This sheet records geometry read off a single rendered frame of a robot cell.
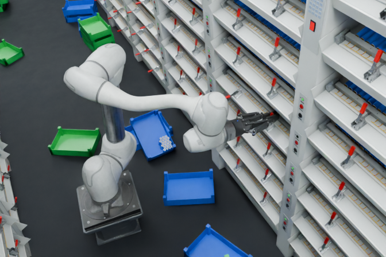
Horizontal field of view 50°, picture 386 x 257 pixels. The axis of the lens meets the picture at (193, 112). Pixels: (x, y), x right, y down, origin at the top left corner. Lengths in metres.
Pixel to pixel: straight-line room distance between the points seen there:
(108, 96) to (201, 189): 1.07
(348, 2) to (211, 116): 0.60
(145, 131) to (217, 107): 1.40
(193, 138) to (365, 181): 0.62
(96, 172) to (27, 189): 0.84
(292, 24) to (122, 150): 1.16
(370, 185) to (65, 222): 1.76
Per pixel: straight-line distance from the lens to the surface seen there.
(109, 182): 2.16
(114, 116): 2.05
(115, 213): 2.24
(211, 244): 2.35
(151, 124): 2.83
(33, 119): 3.33
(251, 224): 2.41
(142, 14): 3.14
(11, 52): 4.21
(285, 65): 1.57
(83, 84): 1.74
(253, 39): 1.71
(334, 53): 1.33
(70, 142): 3.02
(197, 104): 1.50
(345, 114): 1.40
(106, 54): 1.84
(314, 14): 1.31
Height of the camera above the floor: 2.04
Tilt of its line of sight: 42 degrees down
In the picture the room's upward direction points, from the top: 6 degrees counter-clockwise
